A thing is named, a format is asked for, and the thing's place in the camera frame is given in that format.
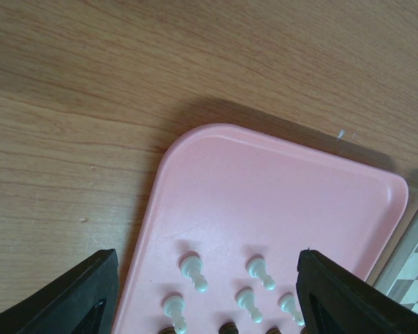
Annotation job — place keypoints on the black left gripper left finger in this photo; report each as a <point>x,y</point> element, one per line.
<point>82,300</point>

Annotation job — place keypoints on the wooden chessboard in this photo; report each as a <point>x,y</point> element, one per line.
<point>395,273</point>

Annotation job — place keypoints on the pink plastic tray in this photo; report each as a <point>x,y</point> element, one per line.
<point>227,194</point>

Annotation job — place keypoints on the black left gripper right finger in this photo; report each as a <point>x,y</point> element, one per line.
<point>333,300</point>

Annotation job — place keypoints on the white pawn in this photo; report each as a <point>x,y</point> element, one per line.
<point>246,300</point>
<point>173,307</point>
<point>287,304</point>
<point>191,267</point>
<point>257,268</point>

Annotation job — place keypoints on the black chess piece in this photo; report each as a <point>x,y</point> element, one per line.
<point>228,328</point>
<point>168,330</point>
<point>273,330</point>

